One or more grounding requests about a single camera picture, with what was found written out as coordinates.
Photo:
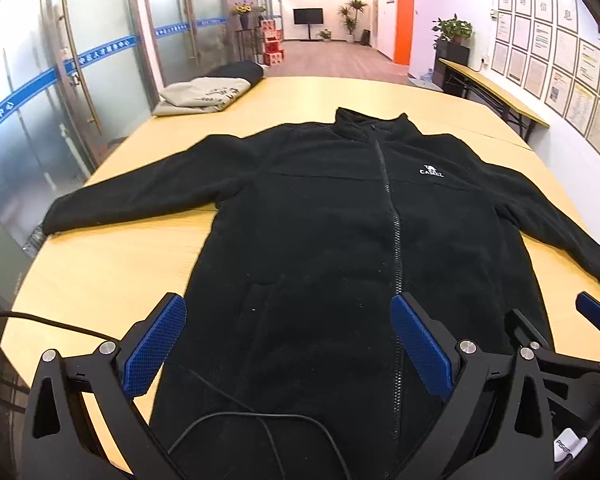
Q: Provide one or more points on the small potted plant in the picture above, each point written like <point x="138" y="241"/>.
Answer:
<point x="325" y="35"/>

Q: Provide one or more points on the orange wall panel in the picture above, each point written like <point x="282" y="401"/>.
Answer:
<point x="402" y="10"/>

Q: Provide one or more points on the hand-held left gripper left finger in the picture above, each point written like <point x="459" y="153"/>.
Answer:
<point x="155" y="345"/>

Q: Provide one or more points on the folded black garment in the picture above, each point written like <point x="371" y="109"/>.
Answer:
<point x="240" y="70"/>

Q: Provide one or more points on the stack of red boxes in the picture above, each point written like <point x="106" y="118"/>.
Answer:
<point x="272" y="42"/>

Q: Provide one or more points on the television floor stand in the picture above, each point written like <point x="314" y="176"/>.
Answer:
<point x="307" y="32"/>

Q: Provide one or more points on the tall potted plant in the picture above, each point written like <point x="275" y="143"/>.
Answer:
<point x="352" y="10"/>

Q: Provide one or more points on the sunflower bouquet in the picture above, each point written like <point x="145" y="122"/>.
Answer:
<point x="244" y="8"/>

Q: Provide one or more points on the black television screen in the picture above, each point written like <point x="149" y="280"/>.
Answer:
<point x="308" y="15"/>

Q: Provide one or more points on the black fleece jacket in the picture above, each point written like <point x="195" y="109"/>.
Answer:
<point x="305" y="235"/>

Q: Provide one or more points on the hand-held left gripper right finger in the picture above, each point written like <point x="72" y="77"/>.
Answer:
<point x="422" y="350"/>

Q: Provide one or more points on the black metal stand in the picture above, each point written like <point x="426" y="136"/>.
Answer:
<point x="250" y="45"/>

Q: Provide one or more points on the narrow wooden folding table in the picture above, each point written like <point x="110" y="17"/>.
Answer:
<point x="485" y="87"/>

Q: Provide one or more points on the leafy green plant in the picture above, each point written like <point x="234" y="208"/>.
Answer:
<point x="452" y="27"/>

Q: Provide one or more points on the folded beige garment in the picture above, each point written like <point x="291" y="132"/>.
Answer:
<point x="200" y="95"/>

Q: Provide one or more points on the wall of framed certificates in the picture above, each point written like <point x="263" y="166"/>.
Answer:
<point x="555" y="65"/>

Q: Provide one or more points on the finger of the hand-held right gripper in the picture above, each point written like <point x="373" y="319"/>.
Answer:
<point x="595" y="310"/>
<point x="522" y="325"/>

